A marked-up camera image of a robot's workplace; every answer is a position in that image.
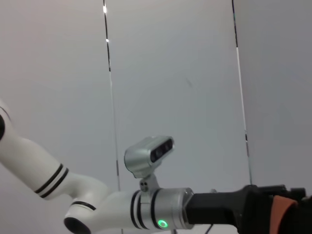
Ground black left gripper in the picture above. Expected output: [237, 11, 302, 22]
[186, 184, 288, 234]

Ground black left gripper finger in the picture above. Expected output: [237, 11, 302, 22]
[285, 186, 307, 202]

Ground black food bag orange handles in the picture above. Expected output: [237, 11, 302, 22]
[271, 192, 312, 234]

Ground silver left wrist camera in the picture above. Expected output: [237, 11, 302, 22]
[123, 136, 175, 191]

